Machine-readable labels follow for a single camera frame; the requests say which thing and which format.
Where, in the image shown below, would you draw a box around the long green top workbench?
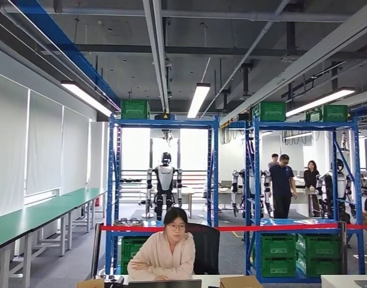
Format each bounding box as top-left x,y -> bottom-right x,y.
0,187 -> 107,288

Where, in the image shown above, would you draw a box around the white black humanoid robot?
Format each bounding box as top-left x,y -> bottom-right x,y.
145,151 -> 183,221
231,169 -> 273,217
316,158 -> 356,223

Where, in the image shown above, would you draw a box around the white ceiling light bar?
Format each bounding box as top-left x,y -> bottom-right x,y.
187,82 -> 211,119
61,80 -> 113,118
285,87 -> 355,118

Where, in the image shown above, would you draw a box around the green plastic crate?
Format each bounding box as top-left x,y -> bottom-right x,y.
120,237 -> 148,275
305,109 -> 323,123
120,99 -> 150,120
297,234 -> 341,259
296,252 -> 341,278
260,234 -> 297,259
322,104 -> 348,123
260,256 -> 297,278
251,101 -> 287,122

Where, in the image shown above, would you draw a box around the black office chair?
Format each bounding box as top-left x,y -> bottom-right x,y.
187,222 -> 220,276

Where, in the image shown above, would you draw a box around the red barrier tape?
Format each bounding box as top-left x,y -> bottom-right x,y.
100,223 -> 367,233

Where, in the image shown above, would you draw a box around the white roller blind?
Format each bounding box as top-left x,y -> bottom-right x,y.
0,71 -> 30,217
26,90 -> 63,196
61,106 -> 90,196

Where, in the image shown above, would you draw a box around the closed brown cardboard box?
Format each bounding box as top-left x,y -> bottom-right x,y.
219,275 -> 263,288

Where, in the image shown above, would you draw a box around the open yellow cardboard box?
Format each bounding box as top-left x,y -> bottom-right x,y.
76,278 -> 105,288

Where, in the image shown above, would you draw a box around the blue ceiling beam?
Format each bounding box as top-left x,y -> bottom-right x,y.
11,0 -> 121,107

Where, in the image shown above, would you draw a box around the yellow black hanging cables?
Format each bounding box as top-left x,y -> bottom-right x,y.
220,127 -> 239,146

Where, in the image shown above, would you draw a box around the white ceiling rail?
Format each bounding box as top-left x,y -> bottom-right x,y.
142,0 -> 169,114

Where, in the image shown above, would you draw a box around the white ceiling cable tray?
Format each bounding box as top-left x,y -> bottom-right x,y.
219,0 -> 367,127

